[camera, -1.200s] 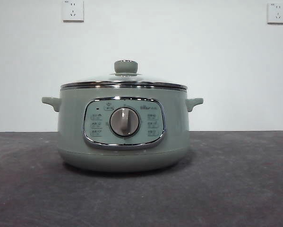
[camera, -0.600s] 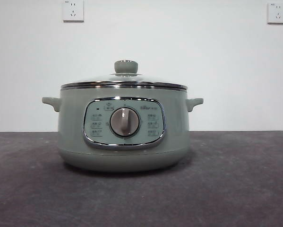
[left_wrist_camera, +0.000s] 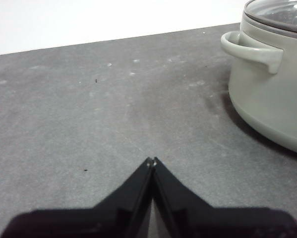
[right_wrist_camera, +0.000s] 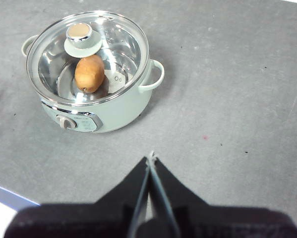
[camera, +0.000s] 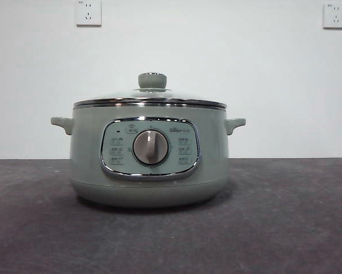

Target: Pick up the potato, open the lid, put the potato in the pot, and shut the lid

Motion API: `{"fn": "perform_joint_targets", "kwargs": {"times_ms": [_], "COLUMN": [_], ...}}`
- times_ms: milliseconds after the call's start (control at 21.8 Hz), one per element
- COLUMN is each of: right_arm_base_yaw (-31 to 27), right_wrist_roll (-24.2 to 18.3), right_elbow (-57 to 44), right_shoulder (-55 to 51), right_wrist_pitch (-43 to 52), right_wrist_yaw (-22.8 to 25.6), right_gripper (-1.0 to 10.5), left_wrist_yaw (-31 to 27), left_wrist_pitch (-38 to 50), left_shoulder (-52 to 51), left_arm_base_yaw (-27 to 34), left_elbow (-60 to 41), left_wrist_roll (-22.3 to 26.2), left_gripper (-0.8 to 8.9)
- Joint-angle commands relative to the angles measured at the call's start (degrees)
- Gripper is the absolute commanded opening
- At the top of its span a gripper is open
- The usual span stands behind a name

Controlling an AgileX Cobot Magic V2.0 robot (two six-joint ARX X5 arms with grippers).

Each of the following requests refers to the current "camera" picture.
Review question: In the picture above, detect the glass lid with green knob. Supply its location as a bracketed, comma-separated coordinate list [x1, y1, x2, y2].
[73, 72, 227, 109]

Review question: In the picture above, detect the pale green electric pot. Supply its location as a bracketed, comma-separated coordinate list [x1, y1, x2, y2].
[50, 104, 247, 208]

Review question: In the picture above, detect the white wall socket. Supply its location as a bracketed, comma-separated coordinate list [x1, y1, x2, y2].
[75, 0, 102, 28]
[322, 2, 342, 30]

